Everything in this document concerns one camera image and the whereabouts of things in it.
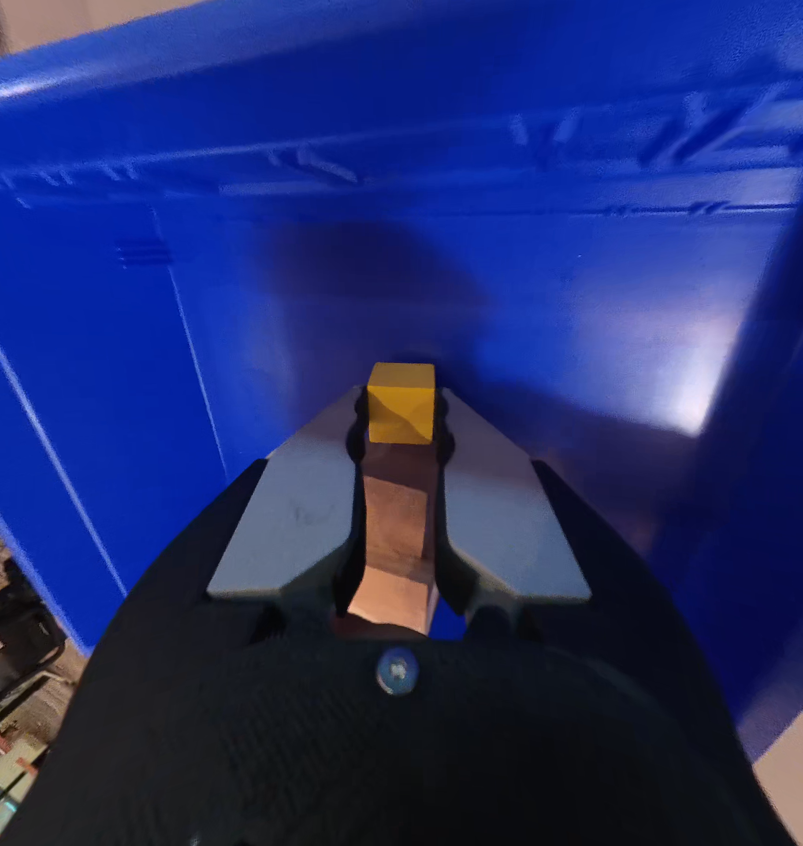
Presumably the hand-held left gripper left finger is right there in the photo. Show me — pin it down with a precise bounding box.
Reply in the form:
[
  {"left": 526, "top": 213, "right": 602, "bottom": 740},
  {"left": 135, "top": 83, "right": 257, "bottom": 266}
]
[{"left": 206, "top": 386, "right": 369, "bottom": 616}]

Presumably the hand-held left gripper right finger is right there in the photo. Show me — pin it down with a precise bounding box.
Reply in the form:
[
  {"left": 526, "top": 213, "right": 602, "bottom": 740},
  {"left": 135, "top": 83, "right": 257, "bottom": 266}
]
[{"left": 436, "top": 388, "right": 593, "bottom": 617}]

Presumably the medium natural wooden cube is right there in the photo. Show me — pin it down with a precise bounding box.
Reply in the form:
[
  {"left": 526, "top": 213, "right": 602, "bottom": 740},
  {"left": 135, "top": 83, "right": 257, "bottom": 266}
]
[{"left": 363, "top": 442, "right": 440, "bottom": 575}]

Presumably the yellow wooden cube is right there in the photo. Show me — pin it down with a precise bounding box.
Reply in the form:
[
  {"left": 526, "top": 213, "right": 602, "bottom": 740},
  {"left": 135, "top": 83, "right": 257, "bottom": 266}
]
[{"left": 366, "top": 362, "right": 437, "bottom": 445}]

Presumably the blue plastic bin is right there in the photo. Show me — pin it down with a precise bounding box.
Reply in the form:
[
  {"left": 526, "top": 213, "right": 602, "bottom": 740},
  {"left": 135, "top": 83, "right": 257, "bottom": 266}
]
[{"left": 0, "top": 0, "right": 803, "bottom": 761}]

